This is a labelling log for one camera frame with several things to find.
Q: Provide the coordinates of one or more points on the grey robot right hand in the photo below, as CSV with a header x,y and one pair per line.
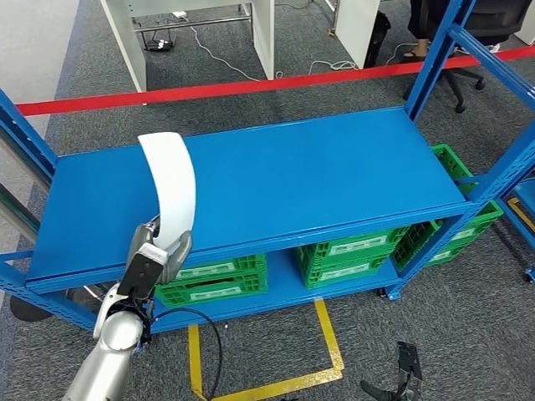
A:
x,y
409,365

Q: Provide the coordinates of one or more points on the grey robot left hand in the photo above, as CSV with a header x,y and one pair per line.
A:
x,y
180,257

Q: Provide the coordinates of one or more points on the white curved plastic part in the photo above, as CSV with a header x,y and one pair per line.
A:
x,y
175,188

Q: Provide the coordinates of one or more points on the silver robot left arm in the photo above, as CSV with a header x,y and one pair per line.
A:
x,y
112,343

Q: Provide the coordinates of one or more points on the blue metal shelf rack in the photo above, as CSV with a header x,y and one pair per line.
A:
x,y
527,196
292,177

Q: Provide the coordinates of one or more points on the yellow floor tape outline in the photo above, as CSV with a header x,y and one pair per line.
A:
x,y
326,332

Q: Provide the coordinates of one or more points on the red barrier belt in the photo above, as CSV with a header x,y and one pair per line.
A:
x,y
208,88

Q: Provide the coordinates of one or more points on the short yellow floor tape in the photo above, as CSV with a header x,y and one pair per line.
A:
x,y
520,213

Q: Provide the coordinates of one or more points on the black router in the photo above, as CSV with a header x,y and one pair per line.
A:
x,y
159,45

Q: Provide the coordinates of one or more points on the white power strip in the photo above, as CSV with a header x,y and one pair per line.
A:
x,y
179,14

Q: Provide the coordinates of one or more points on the white office desk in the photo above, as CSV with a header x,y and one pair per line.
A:
x,y
263,33

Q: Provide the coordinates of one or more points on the white desk side panel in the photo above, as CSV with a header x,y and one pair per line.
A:
x,y
353,27

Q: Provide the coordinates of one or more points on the black bag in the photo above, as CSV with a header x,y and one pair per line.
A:
x,y
376,39

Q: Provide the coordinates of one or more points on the person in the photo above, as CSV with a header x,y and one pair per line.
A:
x,y
420,22

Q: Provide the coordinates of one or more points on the black office chair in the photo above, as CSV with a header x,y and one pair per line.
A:
x,y
497,14

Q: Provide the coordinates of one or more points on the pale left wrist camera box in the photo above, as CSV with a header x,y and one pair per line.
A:
x,y
142,271

